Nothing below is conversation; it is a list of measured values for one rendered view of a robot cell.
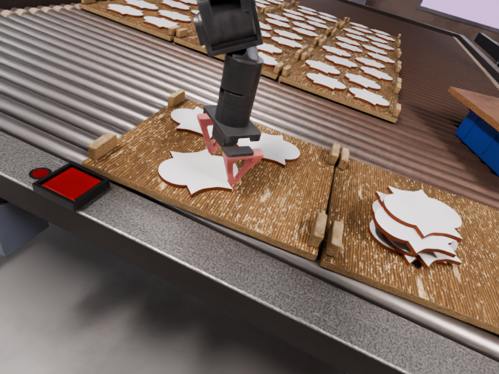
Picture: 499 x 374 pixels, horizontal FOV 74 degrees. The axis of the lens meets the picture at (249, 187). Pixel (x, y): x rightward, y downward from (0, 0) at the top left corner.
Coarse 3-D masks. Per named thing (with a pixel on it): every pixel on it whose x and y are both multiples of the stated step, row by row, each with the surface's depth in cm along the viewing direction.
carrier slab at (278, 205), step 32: (160, 128) 68; (96, 160) 55; (128, 160) 57; (160, 160) 59; (320, 160) 72; (160, 192) 53; (224, 192) 56; (256, 192) 58; (288, 192) 60; (320, 192) 63; (224, 224) 52; (256, 224) 52; (288, 224) 54
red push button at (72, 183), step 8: (72, 168) 53; (56, 176) 51; (64, 176) 52; (72, 176) 52; (80, 176) 52; (88, 176) 53; (48, 184) 49; (56, 184) 50; (64, 184) 50; (72, 184) 51; (80, 184) 51; (88, 184) 51; (96, 184) 52; (56, 192) 49; (64, 192) 49; (72, 192) 49; (80, 192) 50
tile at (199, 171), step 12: (180, 156) 60; (192, 156) 61; (204, 156) 62; (216, 156) 63; (168, 168) 57; (180, 168) 57; (192, 168) 58; (204, 168) 59; (216, 168) 60; (168, 180) 54; (180, 180) 55; (192, 180) 56; (204, 180) 56; (216, 180) 57; (192, 192) 53
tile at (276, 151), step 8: (264, 136) 74; (272, 136) 75; (280, 136) 75; (240, 144) 68; (248, 144) 69; (256, 144) 70; (264, 144) 71; (272, 144) 72; (280, 144) 72; (288, 144) 73; (264, 152) 68; (272, 152) 69; (280, 152) 70; (288, 152) 70; (296, 152) 71; (264, 160) 67; (272, 160) 67; (280, 160) 67; (288, 160) 69
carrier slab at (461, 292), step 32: (352, 160) 76; (352, 192) 65; (384, 192) 68; (448, 192) 74; (352, 224) 57; (480, 224) 67; (352, 256) 51; (384, 256) 53; (480, 256) 59; (384, 288) 49; (416, 288) 49; (448, 288) 50; (480, 288) 52; (480, 320) 47
